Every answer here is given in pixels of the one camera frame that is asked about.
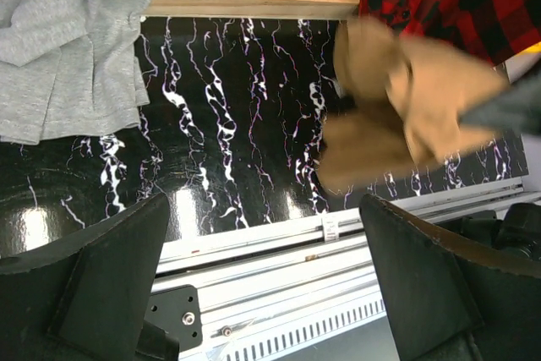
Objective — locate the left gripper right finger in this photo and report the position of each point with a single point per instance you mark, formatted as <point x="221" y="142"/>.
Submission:
<point x="448" y="297"/>

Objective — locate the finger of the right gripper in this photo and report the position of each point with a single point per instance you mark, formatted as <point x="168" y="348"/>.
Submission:
<point x="517" y="109"/>

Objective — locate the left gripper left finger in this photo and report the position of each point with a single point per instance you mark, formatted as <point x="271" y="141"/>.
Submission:
<point x="84" y="296"/>

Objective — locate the tan tank top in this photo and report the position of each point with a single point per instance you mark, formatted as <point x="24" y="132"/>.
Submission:
<point x="409" y="92"/>

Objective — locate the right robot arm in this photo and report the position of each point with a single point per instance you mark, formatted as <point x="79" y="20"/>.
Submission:
<point x="517" y="233"/>

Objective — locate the grey tank top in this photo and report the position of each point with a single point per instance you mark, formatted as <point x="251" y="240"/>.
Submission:
<point x="68" y="68"/>

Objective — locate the black marble mat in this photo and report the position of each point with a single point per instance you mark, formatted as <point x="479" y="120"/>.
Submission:
<point x="231" y="135"/>

